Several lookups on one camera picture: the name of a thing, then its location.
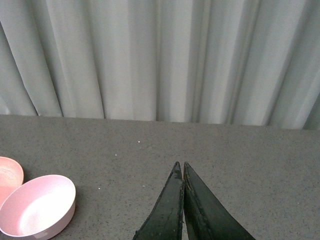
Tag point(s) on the white pleated curtain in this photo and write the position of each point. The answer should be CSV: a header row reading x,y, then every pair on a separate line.
x,y
242,62

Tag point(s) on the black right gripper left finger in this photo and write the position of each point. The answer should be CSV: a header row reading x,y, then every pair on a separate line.
x,y
165,222

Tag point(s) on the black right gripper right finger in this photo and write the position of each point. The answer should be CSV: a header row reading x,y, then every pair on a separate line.
x,y
205,216

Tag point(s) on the pink plate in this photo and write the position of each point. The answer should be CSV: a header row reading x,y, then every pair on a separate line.
x,y
11,177

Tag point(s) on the pink round bowl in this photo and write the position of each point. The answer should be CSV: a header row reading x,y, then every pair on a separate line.
x,y
39,209

